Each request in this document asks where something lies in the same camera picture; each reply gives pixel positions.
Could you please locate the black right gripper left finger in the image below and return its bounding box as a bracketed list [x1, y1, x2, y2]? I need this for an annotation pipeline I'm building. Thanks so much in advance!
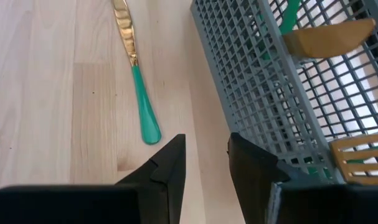
[0, 133, 187, 224]

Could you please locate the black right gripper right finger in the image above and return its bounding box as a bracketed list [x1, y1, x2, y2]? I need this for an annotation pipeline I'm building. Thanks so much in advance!
[227, 133, 378, 224]

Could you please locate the gold knife green handle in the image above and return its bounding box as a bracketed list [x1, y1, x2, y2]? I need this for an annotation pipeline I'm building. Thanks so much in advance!
[111, 0, 163, 146]
[278, 0, 377, 60]

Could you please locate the gold fork green handle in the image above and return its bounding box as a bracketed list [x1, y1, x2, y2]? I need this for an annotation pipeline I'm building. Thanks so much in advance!
[328, 133, 378, 187]

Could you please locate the grey plastic cutlery basket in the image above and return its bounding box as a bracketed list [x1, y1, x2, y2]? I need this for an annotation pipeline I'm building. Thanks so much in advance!
[190, 0, 378, 187]

